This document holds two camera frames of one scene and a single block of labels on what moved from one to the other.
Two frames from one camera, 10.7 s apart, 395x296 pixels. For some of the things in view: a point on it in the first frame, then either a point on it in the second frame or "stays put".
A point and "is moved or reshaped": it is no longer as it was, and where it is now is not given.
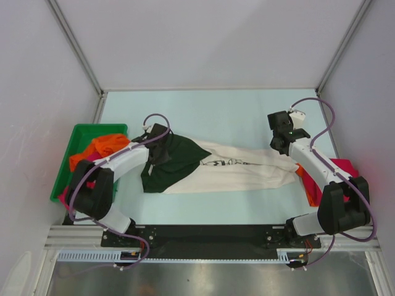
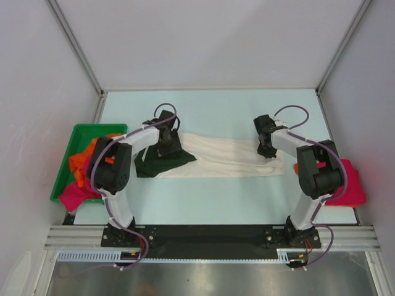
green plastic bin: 83,136 stays put
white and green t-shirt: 187,164 is moved or reshaped
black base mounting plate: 208,241 stays put
